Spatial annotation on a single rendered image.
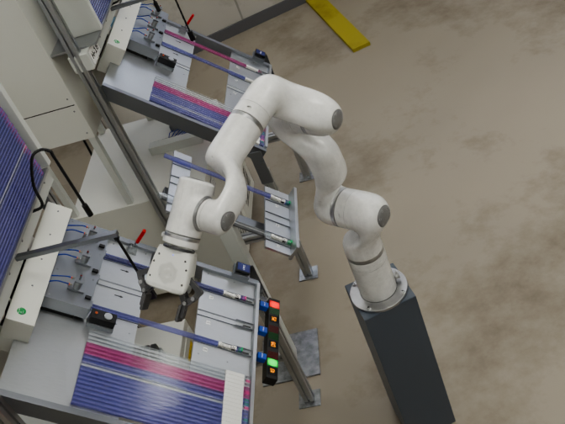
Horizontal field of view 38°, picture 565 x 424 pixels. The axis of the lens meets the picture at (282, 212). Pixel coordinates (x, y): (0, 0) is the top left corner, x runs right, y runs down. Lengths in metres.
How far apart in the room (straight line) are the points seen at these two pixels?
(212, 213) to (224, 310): 0.92
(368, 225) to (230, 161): 0.60
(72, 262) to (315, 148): 0.84
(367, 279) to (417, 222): 1.39
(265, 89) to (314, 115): 0.15
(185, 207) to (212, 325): 0.85
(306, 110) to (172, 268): 0.52
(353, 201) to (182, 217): 0.66
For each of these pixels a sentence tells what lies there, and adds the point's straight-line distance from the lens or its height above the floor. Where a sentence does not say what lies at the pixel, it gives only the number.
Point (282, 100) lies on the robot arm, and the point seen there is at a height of 1.57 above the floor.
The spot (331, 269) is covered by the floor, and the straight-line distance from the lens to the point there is 3.81.
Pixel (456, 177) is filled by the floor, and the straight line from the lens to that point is 4.08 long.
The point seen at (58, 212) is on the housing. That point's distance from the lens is 2.64.
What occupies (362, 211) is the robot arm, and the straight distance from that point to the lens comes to 2.32.
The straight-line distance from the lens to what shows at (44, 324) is 2.45.
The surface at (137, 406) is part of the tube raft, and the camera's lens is 2.35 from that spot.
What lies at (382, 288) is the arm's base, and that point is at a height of 0.76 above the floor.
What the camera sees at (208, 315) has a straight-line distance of 2.65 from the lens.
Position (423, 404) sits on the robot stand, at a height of 0.18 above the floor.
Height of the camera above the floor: 2.60
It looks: 38 degrees down
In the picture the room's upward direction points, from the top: 23 degrees counter-clockwise
